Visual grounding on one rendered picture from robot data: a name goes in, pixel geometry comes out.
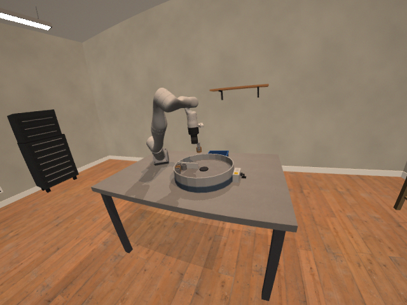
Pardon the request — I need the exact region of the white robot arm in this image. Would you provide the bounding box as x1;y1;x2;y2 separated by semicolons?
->
146;88;198;161

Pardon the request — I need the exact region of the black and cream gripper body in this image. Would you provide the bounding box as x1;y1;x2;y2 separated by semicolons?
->
188;120;204;144

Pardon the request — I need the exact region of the blue plastic tray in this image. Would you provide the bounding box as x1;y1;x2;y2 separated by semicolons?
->
208;151;229;157

